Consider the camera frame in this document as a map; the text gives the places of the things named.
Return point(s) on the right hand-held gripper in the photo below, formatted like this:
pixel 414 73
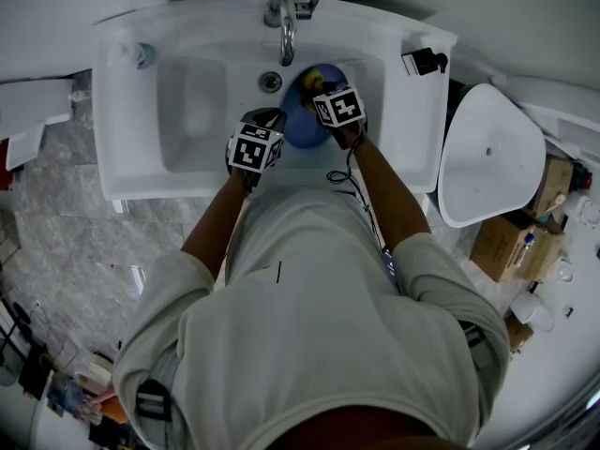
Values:
pixel 340 108

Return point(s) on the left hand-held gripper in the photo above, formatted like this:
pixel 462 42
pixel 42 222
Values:
pixel 255 150

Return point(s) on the yellow sponge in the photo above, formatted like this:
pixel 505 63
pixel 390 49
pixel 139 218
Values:
pixel 311 80

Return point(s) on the blue round bowl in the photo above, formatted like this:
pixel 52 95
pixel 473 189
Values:
pixel 300 129

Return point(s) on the person's right forearm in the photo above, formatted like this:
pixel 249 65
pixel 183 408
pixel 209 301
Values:
pixel 394 195

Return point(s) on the person's left forearm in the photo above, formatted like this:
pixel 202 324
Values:
pixel 211 228

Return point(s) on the chrome sink drain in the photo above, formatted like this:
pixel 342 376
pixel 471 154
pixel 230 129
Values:
pixel 271 81

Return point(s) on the chrome faucet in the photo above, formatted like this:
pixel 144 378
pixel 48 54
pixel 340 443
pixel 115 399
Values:
pixel 288 31

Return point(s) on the white sink vanity cabinet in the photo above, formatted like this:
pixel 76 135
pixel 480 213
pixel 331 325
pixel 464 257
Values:
pixel 187 134

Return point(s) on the black pump soap dispenser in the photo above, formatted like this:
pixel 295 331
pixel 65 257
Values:
pixel 424 61

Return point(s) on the white foam pump bottle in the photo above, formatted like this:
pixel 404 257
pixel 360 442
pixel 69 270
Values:
pixel 144 55

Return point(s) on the white bathtub with black outside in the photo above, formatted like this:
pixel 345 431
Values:
pixel 492 157

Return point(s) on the person's white shirt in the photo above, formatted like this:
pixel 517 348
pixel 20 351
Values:
pixel 319 326

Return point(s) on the large brown cardboard box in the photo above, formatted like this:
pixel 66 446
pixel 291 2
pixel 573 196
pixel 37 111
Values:
pixel 499 249

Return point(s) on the large white box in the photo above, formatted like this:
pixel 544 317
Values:
pixel 33 106

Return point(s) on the small white box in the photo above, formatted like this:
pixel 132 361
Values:
pixel 25 147

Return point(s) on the red board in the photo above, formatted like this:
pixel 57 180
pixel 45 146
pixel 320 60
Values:
pixel 4 164

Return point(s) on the white ceramic toilet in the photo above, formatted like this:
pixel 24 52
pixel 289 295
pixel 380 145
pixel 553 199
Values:
pixel 583 209

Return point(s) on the white waste bin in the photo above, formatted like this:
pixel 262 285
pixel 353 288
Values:
pixel 532 312

